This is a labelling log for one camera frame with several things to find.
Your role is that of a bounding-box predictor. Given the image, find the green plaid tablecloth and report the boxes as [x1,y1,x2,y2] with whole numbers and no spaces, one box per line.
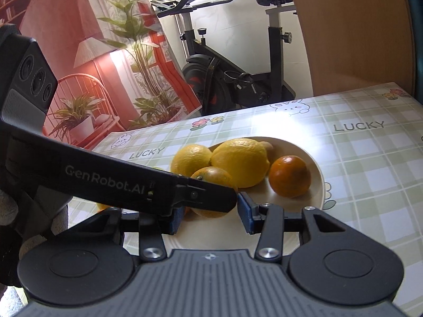
[68,82,423,317]

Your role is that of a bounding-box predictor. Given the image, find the brown wooden panel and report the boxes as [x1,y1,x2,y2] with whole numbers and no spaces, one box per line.
[283,0,417,97]

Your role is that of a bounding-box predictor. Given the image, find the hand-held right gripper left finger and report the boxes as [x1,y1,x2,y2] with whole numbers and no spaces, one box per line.
[71,205,186,260]

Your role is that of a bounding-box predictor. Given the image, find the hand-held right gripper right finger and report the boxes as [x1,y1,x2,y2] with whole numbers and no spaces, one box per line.
[237,191,351,262]

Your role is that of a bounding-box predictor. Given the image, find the person's left hand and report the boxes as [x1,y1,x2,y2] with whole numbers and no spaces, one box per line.
[0,188,70,261]

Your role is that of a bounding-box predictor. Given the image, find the small yellow lemon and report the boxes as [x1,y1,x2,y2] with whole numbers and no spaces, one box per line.
[170,144,212,179]

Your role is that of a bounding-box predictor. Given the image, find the large yellow lemon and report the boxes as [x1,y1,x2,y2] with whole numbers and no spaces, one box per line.
[210,138,271,188]

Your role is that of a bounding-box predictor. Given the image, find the dark mottled orange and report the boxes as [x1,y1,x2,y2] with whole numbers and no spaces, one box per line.
[268,155,312,199]
[189,166,239,219]

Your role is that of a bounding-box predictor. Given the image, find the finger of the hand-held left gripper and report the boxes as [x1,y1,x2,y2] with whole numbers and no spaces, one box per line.
[174,176,239,214]

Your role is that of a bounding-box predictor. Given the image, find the black exercise bike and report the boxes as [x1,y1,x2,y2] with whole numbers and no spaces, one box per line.
[150,0,297,117]

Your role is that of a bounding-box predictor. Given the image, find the beige round plate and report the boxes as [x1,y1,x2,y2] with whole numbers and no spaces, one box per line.
[167,136,326,251]

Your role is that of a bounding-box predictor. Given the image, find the dark teal curtain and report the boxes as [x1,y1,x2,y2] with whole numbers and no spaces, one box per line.
[400,0,423,101]

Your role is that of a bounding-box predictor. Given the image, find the small brown kiwi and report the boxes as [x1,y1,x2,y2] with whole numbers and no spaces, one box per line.
[259,141,275,163]

